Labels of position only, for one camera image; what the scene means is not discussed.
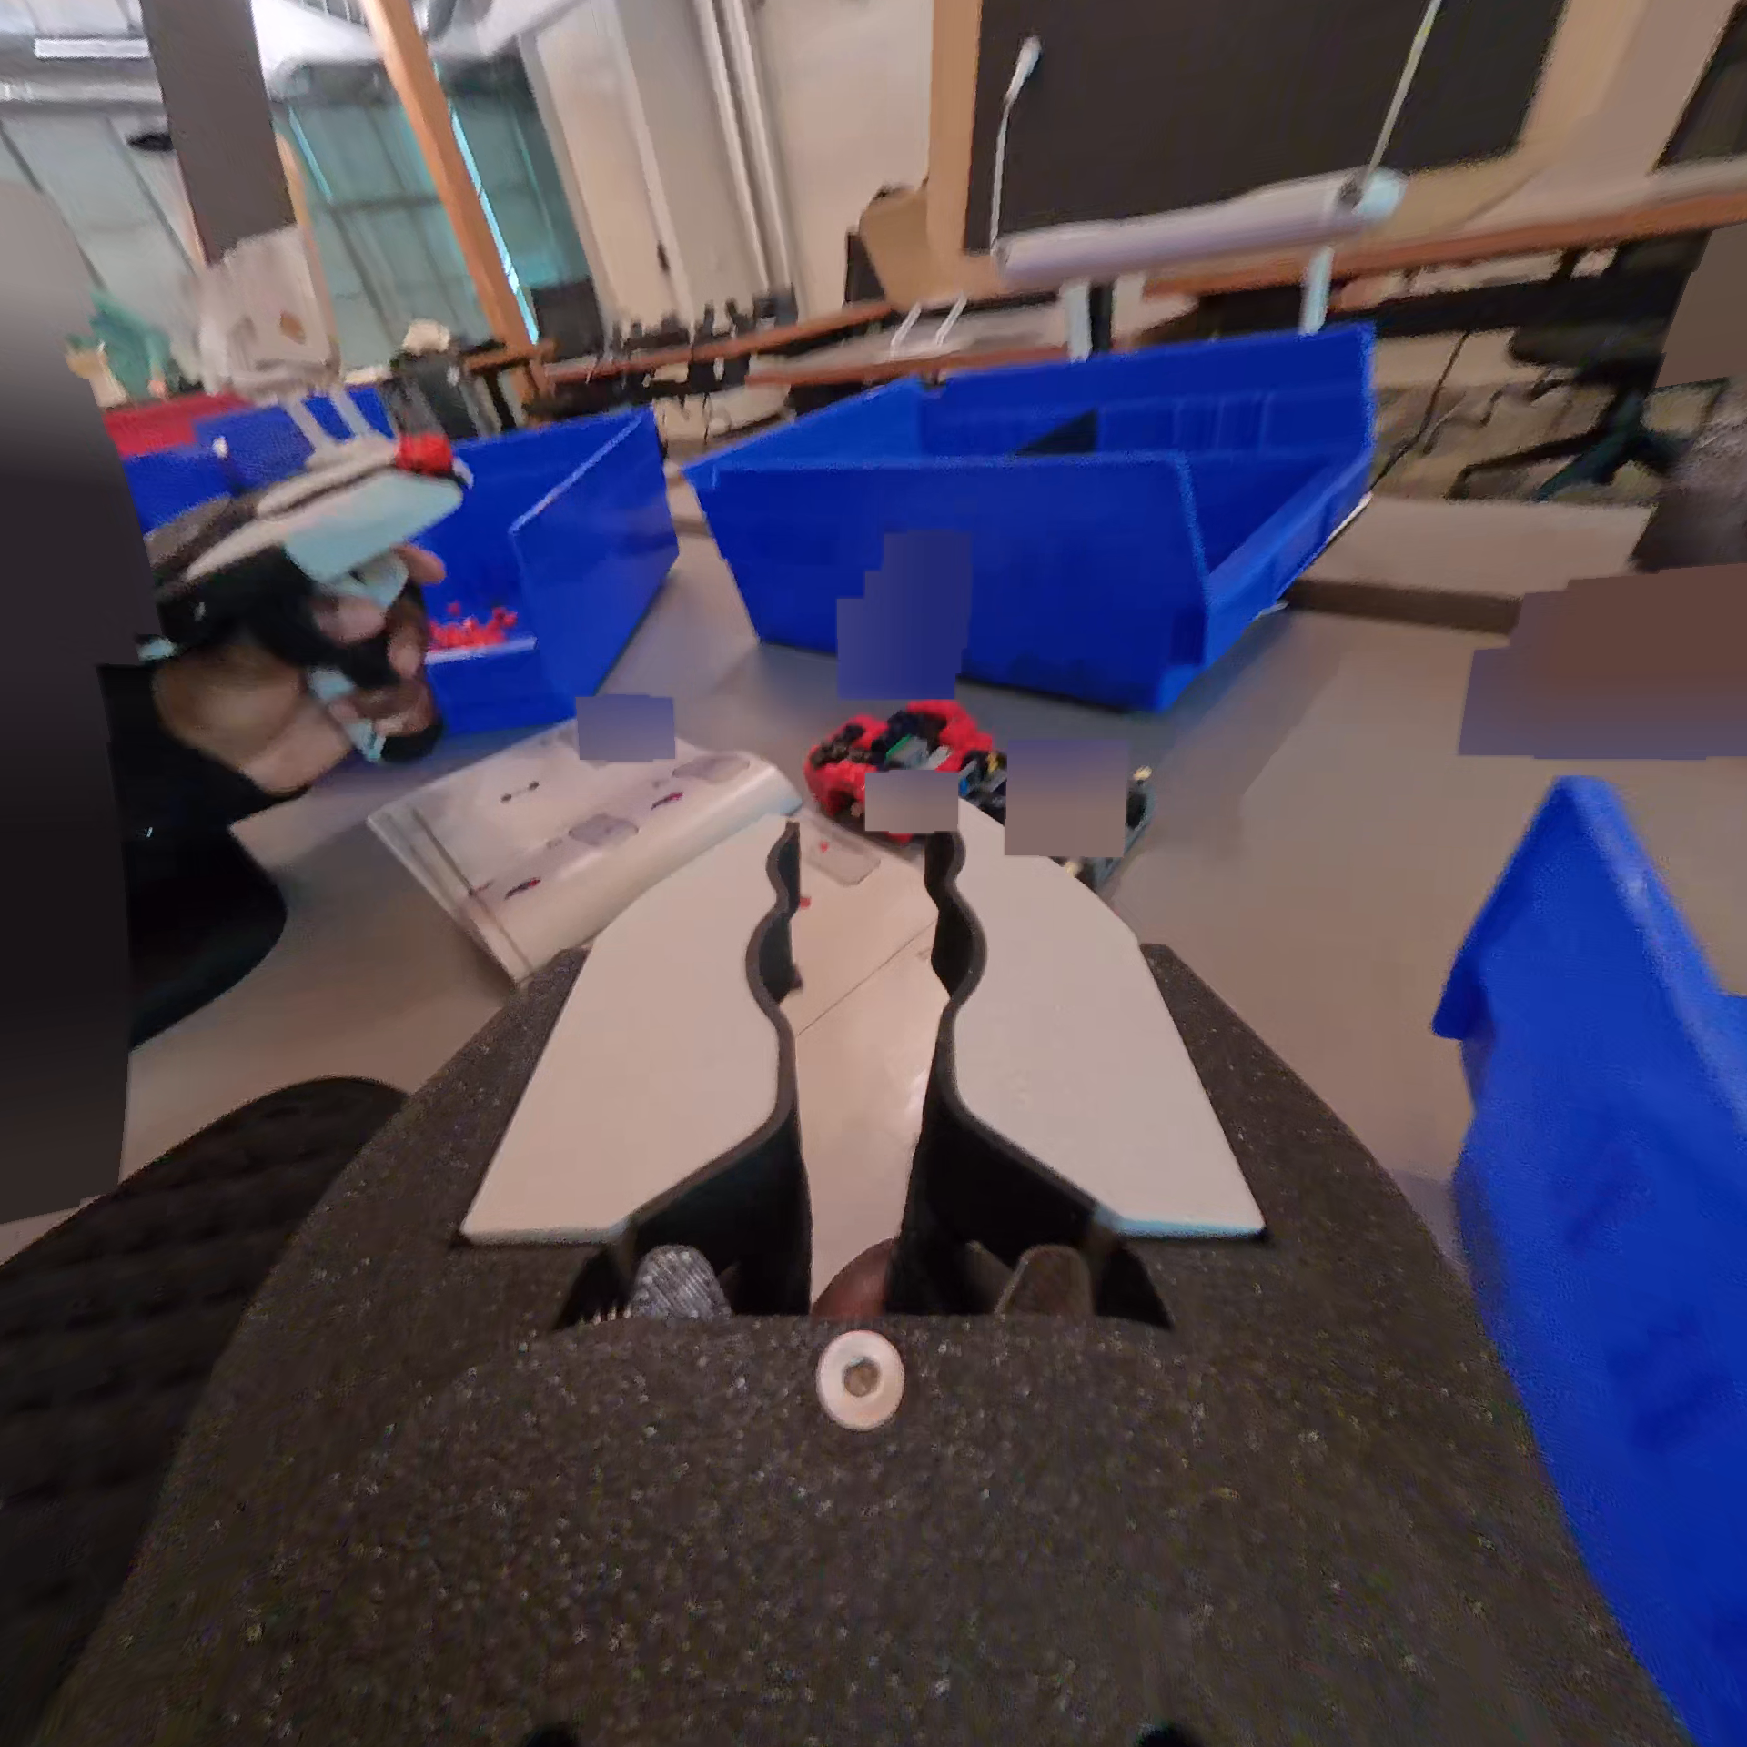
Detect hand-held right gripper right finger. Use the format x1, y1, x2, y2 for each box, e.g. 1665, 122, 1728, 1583
924, 802, 1268, 1245

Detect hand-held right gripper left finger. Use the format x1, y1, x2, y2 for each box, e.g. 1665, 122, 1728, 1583
458, 815, 802, 1248

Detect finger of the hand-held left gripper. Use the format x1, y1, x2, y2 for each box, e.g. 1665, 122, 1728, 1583
283, 475, 469, 586
256, 439, 473, 519

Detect small blue plastic bin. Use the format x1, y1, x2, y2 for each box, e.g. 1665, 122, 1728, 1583
422, 406, 680, 739

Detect partly built lego car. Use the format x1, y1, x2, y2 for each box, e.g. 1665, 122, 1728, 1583
802, 699, 1155, 875

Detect person's left hand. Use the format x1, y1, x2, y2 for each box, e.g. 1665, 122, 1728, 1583
149, 546, 449, 797

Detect row of blue bins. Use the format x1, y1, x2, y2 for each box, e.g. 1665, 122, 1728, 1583
121, 386, 398, 535

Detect red plastic bin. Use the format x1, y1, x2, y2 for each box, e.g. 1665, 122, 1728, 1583
105, 395, 261, 459

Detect white cardboard boxes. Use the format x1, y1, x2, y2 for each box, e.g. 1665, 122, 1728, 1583
196, 231, 338, 393

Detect instruction booklet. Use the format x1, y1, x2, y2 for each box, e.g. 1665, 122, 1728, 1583
365, 721, 944, 1277

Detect black hanging panel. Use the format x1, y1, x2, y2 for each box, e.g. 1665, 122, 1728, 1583
140, 0, 298, 264

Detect large blue divided bin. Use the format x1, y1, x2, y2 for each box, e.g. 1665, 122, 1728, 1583
682, 322, 1377, 715

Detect black bin divider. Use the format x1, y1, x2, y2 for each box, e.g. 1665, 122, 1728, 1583
1015, 404, 1137, 459

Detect black office chair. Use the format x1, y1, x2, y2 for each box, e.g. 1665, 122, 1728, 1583
1452, 231, 1736, 500

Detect white rolled tube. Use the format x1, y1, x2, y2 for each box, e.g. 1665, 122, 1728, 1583
993, 166, 1408, 291

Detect wood framed black board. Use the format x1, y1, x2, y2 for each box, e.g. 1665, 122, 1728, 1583
857, 0, 1747, 295

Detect white cable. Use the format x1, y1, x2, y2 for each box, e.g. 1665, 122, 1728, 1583
988, 38, 1046, 247

